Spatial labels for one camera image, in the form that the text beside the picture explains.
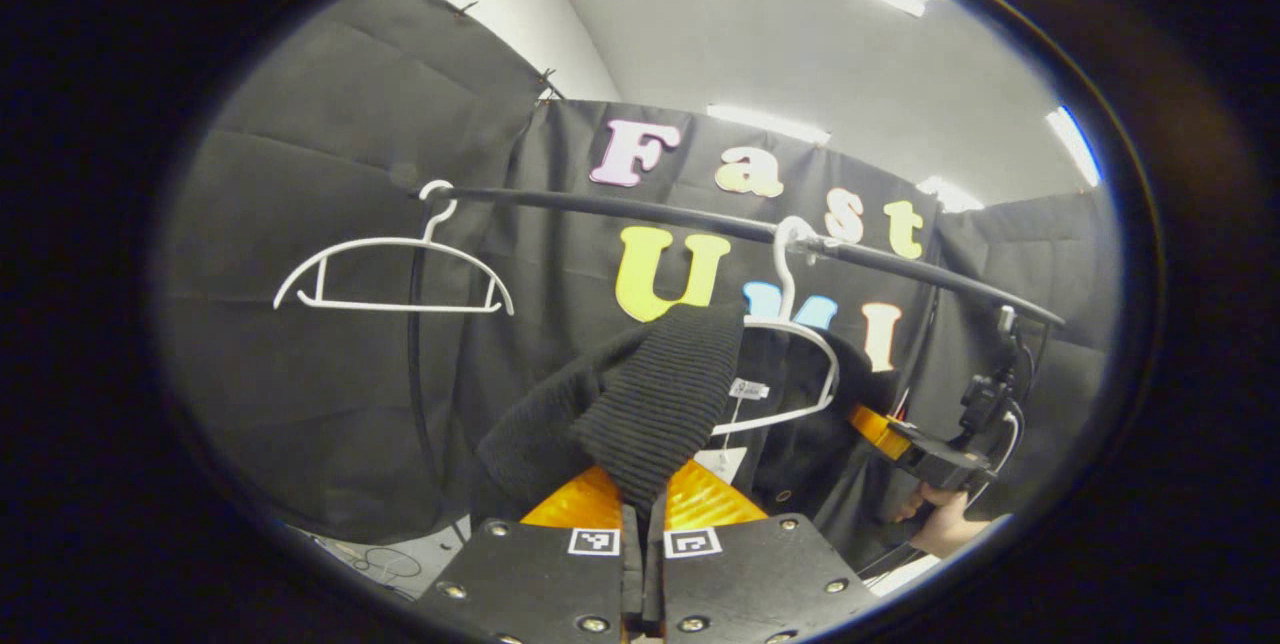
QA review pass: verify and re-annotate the black metal clothes rack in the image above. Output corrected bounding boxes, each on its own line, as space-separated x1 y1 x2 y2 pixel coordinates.
405 184 1066 530

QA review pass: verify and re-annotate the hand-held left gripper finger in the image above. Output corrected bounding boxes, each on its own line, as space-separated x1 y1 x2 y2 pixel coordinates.
645 459 881 644
415 464 643 644

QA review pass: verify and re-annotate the black knit jacket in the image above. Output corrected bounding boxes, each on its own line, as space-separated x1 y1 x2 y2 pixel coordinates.
470 302 906 570

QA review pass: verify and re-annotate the white flat board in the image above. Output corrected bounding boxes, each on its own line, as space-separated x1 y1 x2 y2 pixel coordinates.
865 554 943 597

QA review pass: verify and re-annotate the white plastic hanger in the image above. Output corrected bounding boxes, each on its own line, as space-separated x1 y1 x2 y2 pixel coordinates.
273 180 516 317
712 215 841 437

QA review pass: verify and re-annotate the black backdrop cloth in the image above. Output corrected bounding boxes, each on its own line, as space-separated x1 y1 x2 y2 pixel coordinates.
160 0 1121 545

